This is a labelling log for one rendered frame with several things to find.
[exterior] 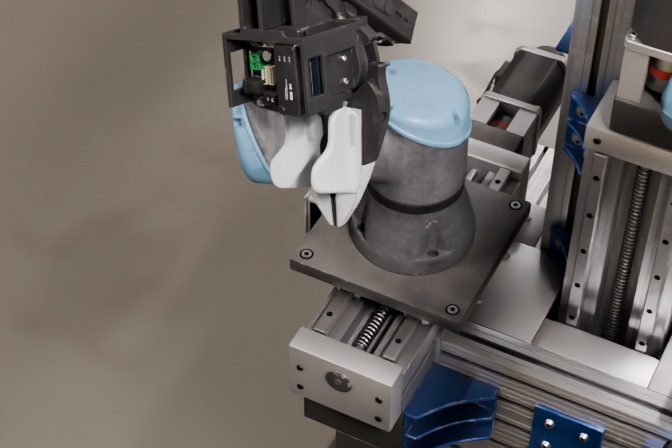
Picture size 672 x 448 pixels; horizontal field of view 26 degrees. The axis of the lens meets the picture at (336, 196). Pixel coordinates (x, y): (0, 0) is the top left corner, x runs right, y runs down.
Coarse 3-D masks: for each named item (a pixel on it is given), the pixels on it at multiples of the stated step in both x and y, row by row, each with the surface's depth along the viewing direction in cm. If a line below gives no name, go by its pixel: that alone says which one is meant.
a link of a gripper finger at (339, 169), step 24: (336, 120) 100; (360, 120) 100; (336, 144) 100; (360, 144) 101; (312, 168) 99; (336, 168) 101; (360, 168) 102; (336, 192) 101; (360, 192) 103; (336, 216) 104
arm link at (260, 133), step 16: (240, 112) 160; (256, 112) 159; (272, 112) 158; (240, 128) 159; (256, 128) 159; (272, 128) 159; (240, 144) 160; (256, 144) 159; (272, 144) 160; (240, 160) 161; (256, 160) 160; (256, 176) 162
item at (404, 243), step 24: (360, 216) 174; (384, 216) 169; (408, 216) 167; (432, 216) 168; (456, 216) 170; (360, 240) 173; (384, 240) 170; (408, 240) 169; (432, 240) 170; (456, 240) 171; (384, 264) 172; (408, 264) 170; (432, 264) 171
